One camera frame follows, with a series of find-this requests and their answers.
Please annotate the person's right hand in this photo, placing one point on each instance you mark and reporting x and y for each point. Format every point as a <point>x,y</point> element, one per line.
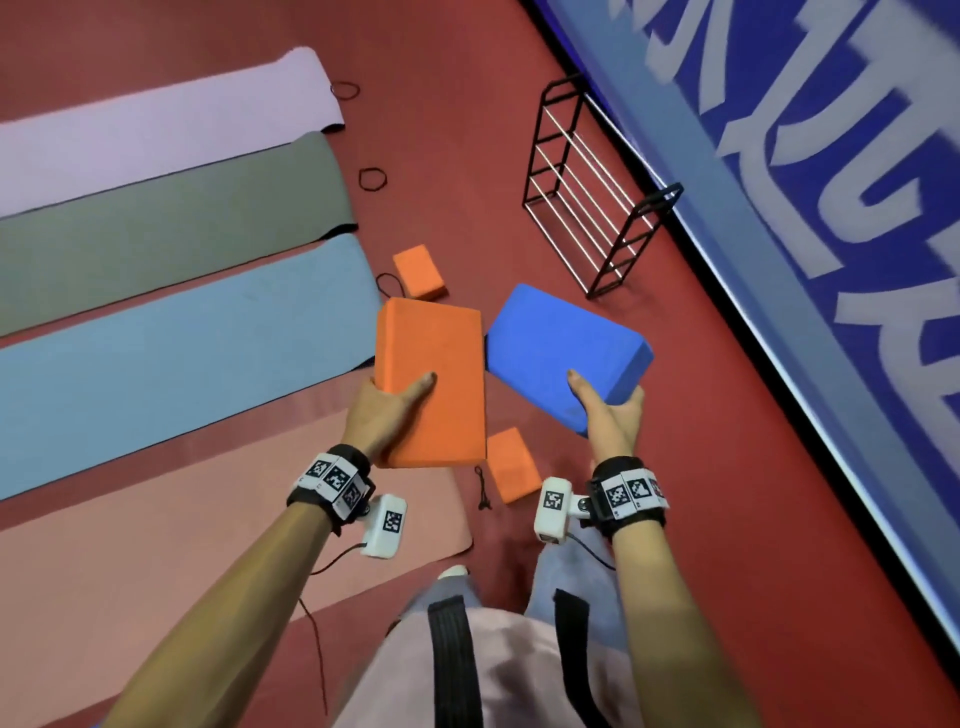
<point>615,431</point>

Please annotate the person's left hand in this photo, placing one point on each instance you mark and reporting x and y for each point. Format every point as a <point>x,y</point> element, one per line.
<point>379,427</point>

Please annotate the orange foam block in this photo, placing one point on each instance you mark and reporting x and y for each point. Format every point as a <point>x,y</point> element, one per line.
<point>442,352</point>
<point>418,271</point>
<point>514,465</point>

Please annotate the blue foam block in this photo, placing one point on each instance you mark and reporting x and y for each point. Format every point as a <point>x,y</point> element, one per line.
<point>555,337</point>

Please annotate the black elastic band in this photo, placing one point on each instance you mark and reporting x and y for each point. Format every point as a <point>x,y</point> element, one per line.
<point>378,285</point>
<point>332,91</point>
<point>361,180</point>
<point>484,491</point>

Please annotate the light blue yoga mat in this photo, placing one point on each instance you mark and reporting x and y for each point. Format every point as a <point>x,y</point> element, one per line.
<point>187,360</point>

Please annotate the peach yoga mat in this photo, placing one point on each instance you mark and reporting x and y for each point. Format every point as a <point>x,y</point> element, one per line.
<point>150,562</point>

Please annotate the green yoga mat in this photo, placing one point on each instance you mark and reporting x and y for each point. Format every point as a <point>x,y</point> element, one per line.
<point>150,232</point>

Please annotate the lilac yoga mat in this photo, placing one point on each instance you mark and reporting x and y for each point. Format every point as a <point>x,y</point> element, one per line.
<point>150,127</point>

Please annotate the person's left forearm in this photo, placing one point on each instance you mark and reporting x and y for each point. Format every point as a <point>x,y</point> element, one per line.
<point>217,622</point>

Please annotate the person's right forearm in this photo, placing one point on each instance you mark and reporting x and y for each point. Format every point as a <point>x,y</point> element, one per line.
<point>667,637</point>

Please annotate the person's white shoe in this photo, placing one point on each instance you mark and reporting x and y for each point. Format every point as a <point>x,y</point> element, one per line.
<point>452,571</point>

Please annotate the person's pink shirt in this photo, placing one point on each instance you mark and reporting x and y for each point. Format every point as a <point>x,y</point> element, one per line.
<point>510,675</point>

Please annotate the black wristband with marker tags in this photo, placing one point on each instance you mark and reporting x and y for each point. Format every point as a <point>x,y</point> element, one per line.
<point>334,484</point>
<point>630,495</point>

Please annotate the black metal mat rack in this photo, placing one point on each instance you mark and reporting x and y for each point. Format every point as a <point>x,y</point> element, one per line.
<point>667,193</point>

